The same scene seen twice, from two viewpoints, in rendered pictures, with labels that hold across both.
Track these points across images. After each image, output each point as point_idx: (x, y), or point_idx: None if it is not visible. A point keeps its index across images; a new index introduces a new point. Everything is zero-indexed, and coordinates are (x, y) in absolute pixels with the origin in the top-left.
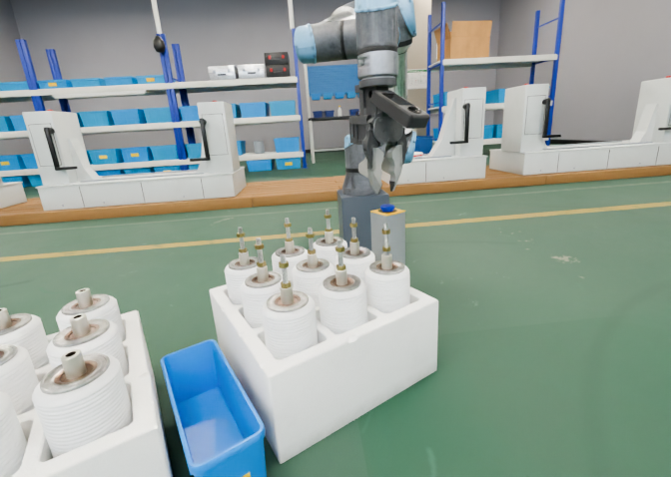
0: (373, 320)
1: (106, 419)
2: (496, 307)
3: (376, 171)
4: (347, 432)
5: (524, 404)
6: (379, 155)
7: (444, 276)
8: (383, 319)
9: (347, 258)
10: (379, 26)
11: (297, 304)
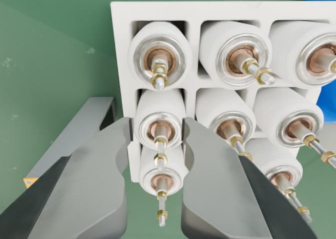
0: (211, 17)
1: None
2: None
3: (213, 146)
4: None
5: None
6: (209, 196)
7: (2, 123)
8: (200, 10)
9: (181, 121)
10: None
11: (326, 41)
